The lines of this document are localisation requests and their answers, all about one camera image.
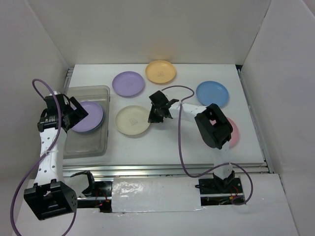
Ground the purple plate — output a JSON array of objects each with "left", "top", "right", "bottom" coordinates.
[
  {"left": 112, "top": 71, "right": 145, "bottom": 97},
  {"left": 71, "top": 101, "right": 104, "bottom": 133}
]

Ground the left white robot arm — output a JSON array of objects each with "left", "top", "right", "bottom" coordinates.
[{"left": 24, "top": 92, "right": 88, "bottom": 220}]

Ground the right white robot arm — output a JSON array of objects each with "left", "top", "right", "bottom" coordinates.
[{"left": 148, "top": 90, "right": 235, "bottom": 193}]

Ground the clear plastic bin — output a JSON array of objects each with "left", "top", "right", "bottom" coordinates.
[{"left": 63, "top": 86, "right": 110, "bottom": 159}]

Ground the cream plate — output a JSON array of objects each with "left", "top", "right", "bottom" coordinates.
[{"left": 115, "top": 105, "right": 150, "bottom": 136}]

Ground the orange plate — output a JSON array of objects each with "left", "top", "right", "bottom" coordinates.
[{"left": 145, "top": 60, "right": 176, "bottom": 84}]

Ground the blue plate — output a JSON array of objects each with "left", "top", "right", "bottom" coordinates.
[{"left": 195, "top": 81, "right": 229, "bottom": 107}]

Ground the pink plate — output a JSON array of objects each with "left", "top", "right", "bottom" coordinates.
[{"left": 227, "top": 118, "right": 240, "bottom": 148}]

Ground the white taped cover panel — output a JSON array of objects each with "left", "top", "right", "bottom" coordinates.
[{"left": 111, "top": 177, "right": 202, "bottom": 213}]

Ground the aluminium rail frame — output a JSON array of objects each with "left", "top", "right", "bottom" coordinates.
[{"left": 63, "top": 64, "right": 269, "bottom": 177}]

